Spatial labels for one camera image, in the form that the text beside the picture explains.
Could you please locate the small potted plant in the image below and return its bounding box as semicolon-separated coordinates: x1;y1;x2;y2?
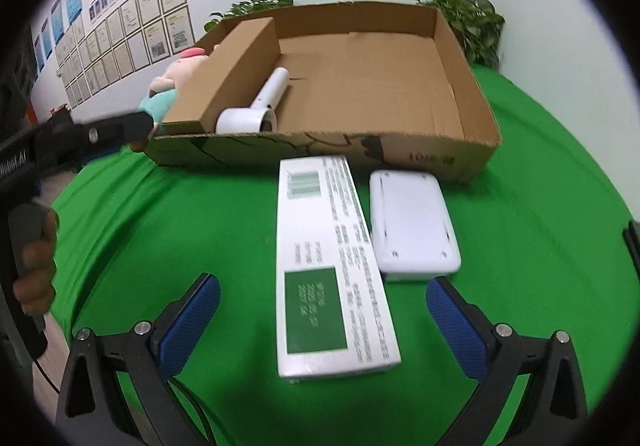
402;0;506;71

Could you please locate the black cable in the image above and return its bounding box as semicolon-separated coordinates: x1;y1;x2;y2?
170;375;221;446
30;356;65;396

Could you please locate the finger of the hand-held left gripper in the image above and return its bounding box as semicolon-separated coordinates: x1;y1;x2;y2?
70;110;157;167

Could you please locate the white handheld device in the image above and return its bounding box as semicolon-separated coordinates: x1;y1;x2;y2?
215;67;291;133

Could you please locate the green tablecloth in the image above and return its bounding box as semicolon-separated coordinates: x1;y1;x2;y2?
47;63;640;446

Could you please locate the pink pig plush toy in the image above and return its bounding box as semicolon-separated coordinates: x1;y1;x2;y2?
131;48;211;153

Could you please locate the white box with barcode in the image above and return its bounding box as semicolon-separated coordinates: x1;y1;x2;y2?
276;156;402;381

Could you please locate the long brown cardboard box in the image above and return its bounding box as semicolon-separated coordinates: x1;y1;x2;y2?
162;17;281;137

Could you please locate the white plastic case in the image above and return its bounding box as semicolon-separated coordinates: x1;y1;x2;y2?
369;171;462;283

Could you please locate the person's left hand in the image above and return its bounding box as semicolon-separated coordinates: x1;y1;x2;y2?
12;208;59;317

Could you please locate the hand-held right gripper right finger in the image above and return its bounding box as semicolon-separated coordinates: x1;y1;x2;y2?
425;276;588;446

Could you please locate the bushy potted plant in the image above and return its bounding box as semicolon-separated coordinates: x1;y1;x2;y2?
204;0;295;32

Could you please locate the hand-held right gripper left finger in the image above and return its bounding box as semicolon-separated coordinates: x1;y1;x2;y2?
55;273;222;446

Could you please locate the cardboard tray box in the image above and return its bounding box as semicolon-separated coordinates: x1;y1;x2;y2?
142;0;502;184

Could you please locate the wall of framed certificates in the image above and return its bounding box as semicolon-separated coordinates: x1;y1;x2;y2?
54;0;196;109

